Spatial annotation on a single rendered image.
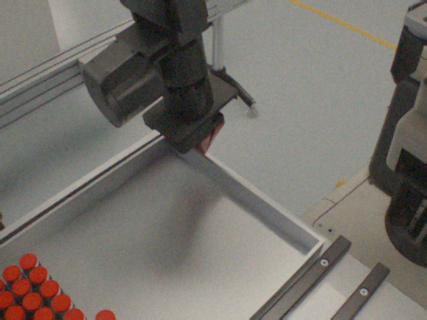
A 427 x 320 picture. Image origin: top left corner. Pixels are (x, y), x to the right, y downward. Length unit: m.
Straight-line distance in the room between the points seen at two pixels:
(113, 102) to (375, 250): 1.02
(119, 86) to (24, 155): 1.62
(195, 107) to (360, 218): 0.95
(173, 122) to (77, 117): 1.62
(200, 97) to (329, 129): 1.57
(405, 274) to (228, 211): 0.82
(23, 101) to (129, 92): 1.05
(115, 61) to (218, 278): 0.26
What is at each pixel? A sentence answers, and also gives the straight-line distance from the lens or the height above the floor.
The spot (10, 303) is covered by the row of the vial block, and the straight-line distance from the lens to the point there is 0.50.
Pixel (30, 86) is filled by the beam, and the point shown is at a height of 0.54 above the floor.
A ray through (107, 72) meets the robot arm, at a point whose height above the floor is 1.11.
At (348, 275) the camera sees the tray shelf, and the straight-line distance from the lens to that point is 0.55.
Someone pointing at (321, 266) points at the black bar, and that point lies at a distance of 0.53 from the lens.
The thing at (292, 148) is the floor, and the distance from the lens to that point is 1.92.
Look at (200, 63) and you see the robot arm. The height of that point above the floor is 1.08.
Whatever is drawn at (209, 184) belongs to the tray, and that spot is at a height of 0.88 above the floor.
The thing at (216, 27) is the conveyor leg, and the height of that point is 0.37.
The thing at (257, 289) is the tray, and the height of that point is 0.88.
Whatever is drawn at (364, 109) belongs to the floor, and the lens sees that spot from 2.20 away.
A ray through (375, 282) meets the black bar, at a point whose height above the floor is 0.90.
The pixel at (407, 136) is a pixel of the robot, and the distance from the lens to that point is 0.90.
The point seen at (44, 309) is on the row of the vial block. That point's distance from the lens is 0.49.
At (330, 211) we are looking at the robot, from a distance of 1.37.
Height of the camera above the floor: 1.35
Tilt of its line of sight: 47 degrees down
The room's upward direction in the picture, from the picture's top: straight up
